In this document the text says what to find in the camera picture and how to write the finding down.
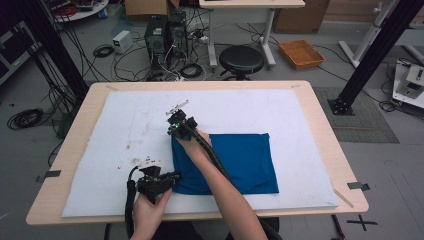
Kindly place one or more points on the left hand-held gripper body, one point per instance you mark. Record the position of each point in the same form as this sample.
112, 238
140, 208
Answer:
151, 185

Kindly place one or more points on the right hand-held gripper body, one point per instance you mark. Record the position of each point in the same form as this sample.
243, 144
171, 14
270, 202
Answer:
181, 125

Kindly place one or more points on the blue printed T-shirt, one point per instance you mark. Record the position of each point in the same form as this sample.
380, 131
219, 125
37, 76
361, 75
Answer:
246, 163

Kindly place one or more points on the person's right hand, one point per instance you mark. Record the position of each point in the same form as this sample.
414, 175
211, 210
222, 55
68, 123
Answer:
195, 146

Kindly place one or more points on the person's left hand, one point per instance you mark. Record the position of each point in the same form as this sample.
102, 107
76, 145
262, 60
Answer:
148, 213

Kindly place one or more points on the white foam mat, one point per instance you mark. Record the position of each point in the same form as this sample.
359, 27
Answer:
133, 116

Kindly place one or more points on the person's dark pants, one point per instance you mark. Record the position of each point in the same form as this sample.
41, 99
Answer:
186, 231

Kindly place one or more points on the black computer tower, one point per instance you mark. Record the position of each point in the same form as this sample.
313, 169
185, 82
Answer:
178, 33
156, 40

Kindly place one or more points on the black round stool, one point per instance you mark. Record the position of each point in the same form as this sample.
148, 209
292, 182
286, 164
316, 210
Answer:
241, 59

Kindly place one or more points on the light wooden table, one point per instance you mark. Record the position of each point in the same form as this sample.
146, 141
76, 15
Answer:
76, 133

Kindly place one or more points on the grey tape piece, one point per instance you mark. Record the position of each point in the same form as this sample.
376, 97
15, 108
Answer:
358, 186
50, 174

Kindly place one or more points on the white power supply box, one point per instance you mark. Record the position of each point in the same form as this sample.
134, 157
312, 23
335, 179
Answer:
122, 40

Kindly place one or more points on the brown cardboard box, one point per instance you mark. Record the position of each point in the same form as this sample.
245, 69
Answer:
300, 16
146, 6

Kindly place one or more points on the orange woven basket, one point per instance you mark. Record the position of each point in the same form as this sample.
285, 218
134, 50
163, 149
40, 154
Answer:
301, 53

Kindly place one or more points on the white desk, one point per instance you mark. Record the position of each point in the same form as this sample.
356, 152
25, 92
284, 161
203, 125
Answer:
253, 3

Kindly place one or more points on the round white table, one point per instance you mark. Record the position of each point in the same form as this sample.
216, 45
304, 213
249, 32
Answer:
83, 10

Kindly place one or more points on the beige tape strip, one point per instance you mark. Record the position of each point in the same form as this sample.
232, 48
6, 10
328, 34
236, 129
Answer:
344, 198

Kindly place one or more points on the grey floor mat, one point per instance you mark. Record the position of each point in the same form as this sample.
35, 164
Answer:
363, 116

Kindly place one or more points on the dark equipment rack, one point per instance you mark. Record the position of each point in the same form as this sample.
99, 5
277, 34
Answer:
13, 50

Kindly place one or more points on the black tape cross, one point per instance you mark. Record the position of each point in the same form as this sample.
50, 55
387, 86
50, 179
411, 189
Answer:
361, 222

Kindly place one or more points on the white metal stand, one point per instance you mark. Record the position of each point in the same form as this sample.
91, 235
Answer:
366, 36

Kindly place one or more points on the white flat device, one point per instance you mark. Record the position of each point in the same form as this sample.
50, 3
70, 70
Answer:
411, 85

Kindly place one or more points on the black metal frame post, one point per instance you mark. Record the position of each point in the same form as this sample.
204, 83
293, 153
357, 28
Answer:
376, 50
60, 50

